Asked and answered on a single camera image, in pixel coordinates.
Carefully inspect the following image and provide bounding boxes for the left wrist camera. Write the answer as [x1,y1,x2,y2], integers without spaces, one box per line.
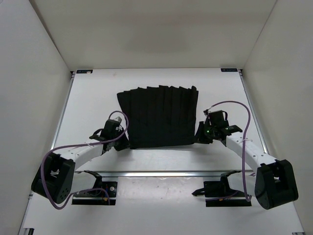
[112,117,122,126]

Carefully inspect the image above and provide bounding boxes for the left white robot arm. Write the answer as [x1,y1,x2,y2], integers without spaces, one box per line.
[31,117,129,208]

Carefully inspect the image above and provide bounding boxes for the right table label sticker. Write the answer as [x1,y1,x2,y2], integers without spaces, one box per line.
[221,68,238,72]

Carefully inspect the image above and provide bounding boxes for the table label sticker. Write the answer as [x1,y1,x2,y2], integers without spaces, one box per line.
[76,70,93,74]
[221,68,238,72]

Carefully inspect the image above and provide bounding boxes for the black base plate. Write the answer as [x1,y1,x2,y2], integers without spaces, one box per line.
[72,181,118,206]
[192,181,252,208]

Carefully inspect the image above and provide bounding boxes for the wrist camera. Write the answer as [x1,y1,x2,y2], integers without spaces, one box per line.
[208,110,228,123]
[112,117,122,126]

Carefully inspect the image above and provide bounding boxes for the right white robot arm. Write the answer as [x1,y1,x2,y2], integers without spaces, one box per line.
[192,110,299,210]

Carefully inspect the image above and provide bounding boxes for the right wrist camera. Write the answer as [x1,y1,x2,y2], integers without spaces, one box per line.
[208,110,228,123]

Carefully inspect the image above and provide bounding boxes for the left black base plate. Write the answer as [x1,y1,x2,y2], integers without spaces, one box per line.
[72,181,118,206]

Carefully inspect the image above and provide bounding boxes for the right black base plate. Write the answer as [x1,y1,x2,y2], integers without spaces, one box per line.
[192,181,252,208]

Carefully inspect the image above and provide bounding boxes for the left table label sticker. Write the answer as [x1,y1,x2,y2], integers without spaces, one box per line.
[76,70,93,74]

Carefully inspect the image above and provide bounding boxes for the black pleated skirt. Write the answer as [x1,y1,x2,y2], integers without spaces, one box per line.
[117,85,199,149]

